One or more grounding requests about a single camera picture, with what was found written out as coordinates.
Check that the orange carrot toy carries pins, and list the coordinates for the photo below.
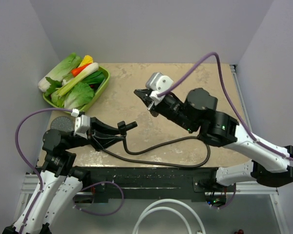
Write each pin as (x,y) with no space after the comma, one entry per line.
(76,71)

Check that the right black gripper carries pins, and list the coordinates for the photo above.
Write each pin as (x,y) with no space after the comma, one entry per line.
(144,93)

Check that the green plastic tray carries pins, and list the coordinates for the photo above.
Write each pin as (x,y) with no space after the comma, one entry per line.
(98,89)

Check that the yellow pepper toy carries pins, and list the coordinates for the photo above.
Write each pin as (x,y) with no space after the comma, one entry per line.
(86,60)

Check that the black angle valve fitting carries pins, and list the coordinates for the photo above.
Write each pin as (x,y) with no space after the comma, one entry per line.
(123,127)

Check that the grey shower head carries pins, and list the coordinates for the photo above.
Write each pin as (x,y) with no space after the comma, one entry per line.
(62,123)

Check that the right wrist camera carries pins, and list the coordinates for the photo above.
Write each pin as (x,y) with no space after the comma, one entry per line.
(158,83)

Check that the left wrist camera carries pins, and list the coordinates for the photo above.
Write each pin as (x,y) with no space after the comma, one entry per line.
(82,123)

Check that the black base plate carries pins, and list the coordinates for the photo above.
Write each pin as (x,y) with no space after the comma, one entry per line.
(105,183)

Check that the dark green vegetable toy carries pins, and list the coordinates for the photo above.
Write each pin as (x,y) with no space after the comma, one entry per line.
(94,78)

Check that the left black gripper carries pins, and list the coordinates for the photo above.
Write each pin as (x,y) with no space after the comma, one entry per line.
(95,138)

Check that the napa cabbage toy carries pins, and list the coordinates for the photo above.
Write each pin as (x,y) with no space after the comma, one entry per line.
(63,68)

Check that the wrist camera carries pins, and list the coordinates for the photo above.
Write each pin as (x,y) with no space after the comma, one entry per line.
(82,123)
(158,83)

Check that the green lettuce toy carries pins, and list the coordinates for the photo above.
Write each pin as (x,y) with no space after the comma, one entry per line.
(80,95)

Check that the red small object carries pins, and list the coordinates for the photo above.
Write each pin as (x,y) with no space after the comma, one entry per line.
(240,231)

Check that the white leek toy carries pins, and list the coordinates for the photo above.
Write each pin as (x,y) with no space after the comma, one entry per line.
(88,70)

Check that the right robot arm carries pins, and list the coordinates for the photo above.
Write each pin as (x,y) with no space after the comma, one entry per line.
(198,114)

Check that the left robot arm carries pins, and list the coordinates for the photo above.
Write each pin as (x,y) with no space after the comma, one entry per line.
(59,179)

